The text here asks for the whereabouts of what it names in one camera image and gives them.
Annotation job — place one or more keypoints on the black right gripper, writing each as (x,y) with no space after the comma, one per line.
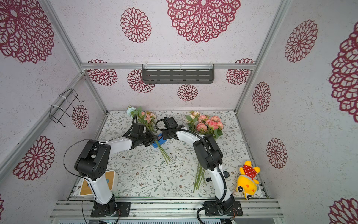
(168,134)

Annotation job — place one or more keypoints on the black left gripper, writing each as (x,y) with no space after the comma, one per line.
(152,138)

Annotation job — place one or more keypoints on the mixed pastel flower bouquet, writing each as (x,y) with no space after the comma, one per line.
(148,119)

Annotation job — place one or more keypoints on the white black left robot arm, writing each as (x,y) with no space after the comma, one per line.
(93,161)

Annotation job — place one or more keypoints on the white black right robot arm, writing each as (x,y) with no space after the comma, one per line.
(209,157)

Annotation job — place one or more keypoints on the pink rose bouquet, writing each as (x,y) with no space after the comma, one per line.
(203,124)

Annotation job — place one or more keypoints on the black round knob tool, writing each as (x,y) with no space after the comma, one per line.
(226,174)

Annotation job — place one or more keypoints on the wooden lid tissue box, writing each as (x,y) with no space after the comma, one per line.
(111,179)

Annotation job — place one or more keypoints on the yellow plush bear toy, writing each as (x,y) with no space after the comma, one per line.
(247,184)

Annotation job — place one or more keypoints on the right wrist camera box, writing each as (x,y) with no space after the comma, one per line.
(170,123)

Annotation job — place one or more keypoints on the grey wall shelf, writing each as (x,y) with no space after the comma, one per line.
(178,74)

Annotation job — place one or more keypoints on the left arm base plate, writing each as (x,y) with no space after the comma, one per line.
(115,209)

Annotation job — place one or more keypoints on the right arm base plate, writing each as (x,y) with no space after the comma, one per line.
(223,209)

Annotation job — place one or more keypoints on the black wire wall rack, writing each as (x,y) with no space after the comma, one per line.
(57,112)

